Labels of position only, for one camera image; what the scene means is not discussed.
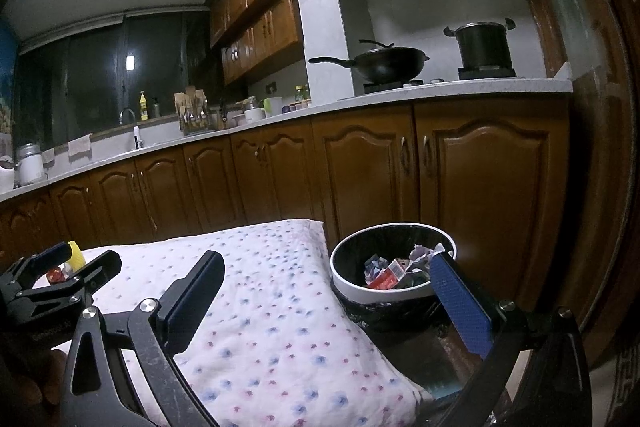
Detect white rounded appliance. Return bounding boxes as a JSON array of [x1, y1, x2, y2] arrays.
[[0, 155, 18, 190]]

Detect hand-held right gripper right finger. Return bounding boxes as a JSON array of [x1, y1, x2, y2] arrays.
[[429, 252, 593, 427]]

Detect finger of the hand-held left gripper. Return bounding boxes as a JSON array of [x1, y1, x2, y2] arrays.
[[0, 241, 73, 297], [15, 251, 122, 308]]

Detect blue wall poster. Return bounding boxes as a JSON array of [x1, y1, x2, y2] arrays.
[[0, 24, 18, 148]]

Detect black gas stove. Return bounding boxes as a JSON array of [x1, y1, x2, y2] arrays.
[[362, 66, 518, 96]]

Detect black trash bin white rim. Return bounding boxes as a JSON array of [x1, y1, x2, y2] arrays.
[[332, 227, 453, 338]]

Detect white canister with metal lid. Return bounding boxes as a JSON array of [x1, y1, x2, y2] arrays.
[[15, 143, 47, 186]]

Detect metal utensil rack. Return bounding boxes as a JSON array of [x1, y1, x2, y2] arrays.
[[173, 87, 213, 136]]

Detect black stock pot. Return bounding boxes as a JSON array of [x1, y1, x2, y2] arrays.
[[443, 18, 516, 70]]

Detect brown wooden base cabinets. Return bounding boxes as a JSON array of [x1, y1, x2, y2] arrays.
[[0, 99, 573, 308]]

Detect crumpled printed wrapper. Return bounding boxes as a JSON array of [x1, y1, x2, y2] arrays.
[[362, 256, 388, 280]]

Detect red snack packet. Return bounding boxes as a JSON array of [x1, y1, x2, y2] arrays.
[[367, 259, 408, 290]]

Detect person's left hand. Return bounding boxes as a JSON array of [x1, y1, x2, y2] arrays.
[[0, 348, 68, 414]]

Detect dark kitchen window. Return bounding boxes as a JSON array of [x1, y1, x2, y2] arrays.
[[12, 9, 221, 148]]

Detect black wok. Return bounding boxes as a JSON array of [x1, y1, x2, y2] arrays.
[[308, 39, 431, 84]]

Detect wooden glass door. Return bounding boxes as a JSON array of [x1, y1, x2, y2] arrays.
[[510, 0, 640, 368]]

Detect small red label bottle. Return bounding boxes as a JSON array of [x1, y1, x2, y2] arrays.
[[45, 264, 76, 285]]

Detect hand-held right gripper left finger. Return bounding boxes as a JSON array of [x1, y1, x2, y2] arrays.
[[57, 250, 226, 427]]

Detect chrome kitchen faucet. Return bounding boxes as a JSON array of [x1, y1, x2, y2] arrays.
[[119, 108, 146, 151]]

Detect floral dotted white blanket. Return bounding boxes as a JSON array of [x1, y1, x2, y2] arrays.
[[75, 218, 436, 427]]

